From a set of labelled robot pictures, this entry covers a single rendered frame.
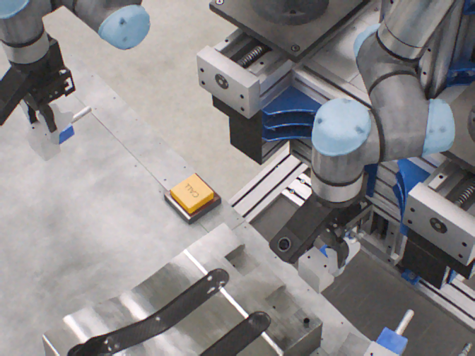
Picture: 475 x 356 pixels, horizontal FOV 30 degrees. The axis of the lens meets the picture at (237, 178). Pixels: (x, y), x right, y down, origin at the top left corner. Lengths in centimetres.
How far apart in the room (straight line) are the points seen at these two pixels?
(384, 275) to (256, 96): 81
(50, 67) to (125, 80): 149
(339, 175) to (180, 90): 180
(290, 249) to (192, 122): 161
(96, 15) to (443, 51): 63
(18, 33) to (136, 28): 20
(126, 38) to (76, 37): 184
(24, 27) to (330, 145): 55
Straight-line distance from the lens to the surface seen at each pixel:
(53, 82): 157
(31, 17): 146
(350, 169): 123
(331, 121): 118
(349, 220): 135
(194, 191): 169
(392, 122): 122
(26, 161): 184
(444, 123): 123
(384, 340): 150
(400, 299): 230
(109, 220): 172
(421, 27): 125
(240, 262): 157
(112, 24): 138
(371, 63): 130
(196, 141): 284
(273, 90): 173
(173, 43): 315
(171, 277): 154
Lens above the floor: 221
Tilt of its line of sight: 53 degrees down
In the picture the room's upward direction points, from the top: 3 degrees counter-clockwise
